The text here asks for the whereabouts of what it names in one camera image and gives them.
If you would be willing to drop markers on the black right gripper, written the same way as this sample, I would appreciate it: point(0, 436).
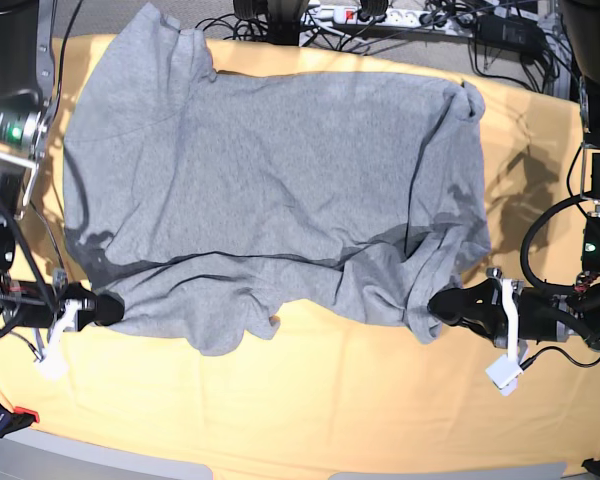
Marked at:
point(101, 309)

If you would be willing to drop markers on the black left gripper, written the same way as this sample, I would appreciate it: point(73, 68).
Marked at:
point(479, 309)

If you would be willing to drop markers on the grey t-shirt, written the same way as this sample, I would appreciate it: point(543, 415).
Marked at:
point(206, 200)

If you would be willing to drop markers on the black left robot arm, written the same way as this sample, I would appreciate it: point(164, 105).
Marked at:
point(582, 297)

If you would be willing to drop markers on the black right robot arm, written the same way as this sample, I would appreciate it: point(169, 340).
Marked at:
point(30, 91)

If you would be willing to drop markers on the blue red clamp left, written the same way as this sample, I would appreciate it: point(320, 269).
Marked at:
point(17, 420)

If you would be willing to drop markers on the yellow table cloth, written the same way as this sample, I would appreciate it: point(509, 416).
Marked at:
point(328, 394)

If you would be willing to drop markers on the black power adapter box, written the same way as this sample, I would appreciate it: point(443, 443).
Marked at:
point(512, 34)

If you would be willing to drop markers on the white power strip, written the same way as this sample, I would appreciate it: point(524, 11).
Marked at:
point(395, 21)

